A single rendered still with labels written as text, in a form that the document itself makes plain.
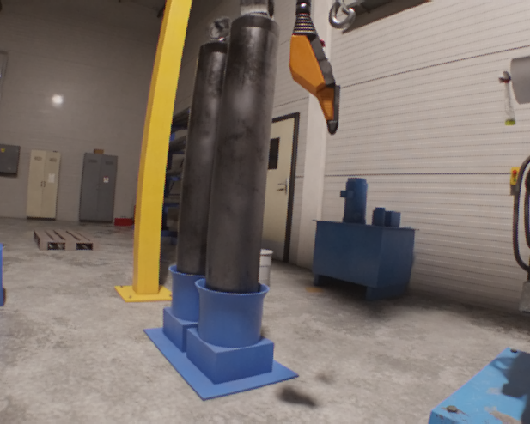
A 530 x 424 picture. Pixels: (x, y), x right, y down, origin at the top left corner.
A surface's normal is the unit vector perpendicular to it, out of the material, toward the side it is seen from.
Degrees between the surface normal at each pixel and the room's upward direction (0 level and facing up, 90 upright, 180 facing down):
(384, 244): 90
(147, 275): 90
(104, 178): 90
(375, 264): 90
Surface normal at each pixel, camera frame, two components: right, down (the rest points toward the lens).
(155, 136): 0.60, 0.07
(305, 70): -0.14, 0.01
